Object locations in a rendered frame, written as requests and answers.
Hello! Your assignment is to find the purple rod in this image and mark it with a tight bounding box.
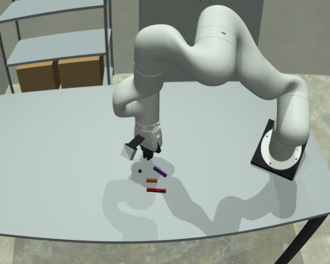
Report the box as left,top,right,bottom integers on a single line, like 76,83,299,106
153,166,167,177

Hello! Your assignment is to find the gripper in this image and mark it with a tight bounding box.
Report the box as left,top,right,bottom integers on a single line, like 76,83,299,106
134,125,162,161

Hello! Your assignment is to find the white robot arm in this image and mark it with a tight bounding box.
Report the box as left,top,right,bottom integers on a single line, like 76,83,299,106
112,5,310,170

